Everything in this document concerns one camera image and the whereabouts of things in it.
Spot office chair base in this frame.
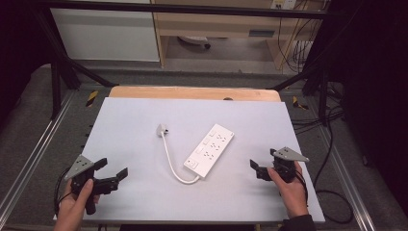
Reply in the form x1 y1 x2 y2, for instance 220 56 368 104
177 35 213 50

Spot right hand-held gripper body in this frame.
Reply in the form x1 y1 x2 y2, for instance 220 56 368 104
270 146 311 184

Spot white plug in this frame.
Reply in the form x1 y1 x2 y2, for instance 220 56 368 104
155 123 169 138

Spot white power strip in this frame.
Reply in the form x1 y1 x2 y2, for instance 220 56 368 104
183 123 236 179

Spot person's right hand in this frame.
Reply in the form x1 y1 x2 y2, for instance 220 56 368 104
267 161 310 219

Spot wooden table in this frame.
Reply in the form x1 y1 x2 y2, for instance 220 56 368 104
108 85 282 103

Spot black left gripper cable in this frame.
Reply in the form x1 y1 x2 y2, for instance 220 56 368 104
53 167 74 217

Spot black metal frame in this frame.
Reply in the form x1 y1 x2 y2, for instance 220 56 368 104
32 0 341 127

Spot yellow black floor tape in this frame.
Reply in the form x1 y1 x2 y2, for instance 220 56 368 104
292 95 310 111
85 90 99 108

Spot white cabinet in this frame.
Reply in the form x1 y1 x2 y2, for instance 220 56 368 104
49 7 161 63

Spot white wall outlet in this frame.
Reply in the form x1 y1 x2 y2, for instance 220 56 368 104
269 0 297 11

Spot bundle of hanging cables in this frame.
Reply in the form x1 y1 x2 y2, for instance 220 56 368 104
276 0 328 74

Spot white power strip cable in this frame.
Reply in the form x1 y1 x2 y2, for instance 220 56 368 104
161 132 201 186

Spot black floor cables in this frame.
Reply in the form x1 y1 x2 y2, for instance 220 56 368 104
291 81 345 136

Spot aluminium rail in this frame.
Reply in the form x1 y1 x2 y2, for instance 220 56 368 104
316 123 377 231
0 90 79 219

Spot person's left hand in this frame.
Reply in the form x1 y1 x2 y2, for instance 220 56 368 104
52 178 101 231

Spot light wooden desk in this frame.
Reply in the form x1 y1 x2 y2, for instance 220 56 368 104
149 0 325 70

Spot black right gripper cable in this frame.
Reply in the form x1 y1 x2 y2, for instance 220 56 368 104
296 171 355 225

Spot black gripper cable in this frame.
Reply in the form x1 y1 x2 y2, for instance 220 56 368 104
53 167 74 217
296 171 355 225

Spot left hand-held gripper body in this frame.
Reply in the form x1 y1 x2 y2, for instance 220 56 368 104
64 154 119 216

